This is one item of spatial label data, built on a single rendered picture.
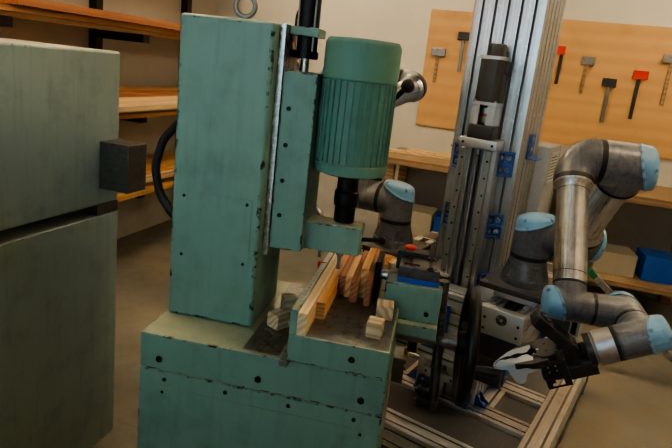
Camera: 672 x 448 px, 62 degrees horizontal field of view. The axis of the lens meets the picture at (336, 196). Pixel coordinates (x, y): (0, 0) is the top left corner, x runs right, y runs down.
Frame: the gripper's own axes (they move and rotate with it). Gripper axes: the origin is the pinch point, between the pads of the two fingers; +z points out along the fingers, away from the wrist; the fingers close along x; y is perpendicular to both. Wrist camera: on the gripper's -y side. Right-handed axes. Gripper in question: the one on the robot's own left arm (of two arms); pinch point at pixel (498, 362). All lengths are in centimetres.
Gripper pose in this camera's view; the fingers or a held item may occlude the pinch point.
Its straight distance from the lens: 135.9
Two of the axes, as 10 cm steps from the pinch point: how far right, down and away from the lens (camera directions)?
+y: 3.8, 9.1, 1.9
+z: -9.0, 3.2, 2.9
